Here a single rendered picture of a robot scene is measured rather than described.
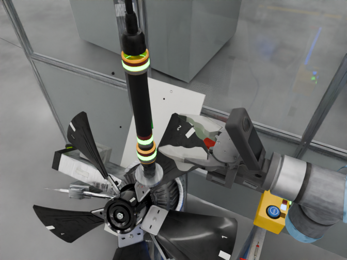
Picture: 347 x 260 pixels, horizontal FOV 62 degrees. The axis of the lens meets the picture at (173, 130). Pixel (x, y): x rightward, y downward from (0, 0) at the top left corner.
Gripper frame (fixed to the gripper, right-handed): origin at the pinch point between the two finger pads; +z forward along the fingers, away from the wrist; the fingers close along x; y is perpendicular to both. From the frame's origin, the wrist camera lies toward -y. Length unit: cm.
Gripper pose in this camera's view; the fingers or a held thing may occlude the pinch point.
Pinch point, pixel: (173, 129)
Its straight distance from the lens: 56.4
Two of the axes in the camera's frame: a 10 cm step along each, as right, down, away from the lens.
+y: 0.0, 6.5, 7.6
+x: 4.2, -6.9, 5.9
